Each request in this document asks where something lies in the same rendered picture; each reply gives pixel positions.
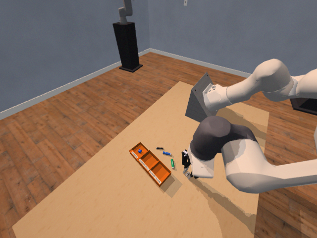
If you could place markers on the orange compartment tray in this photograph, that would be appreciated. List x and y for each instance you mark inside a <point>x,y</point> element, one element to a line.
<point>151,164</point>

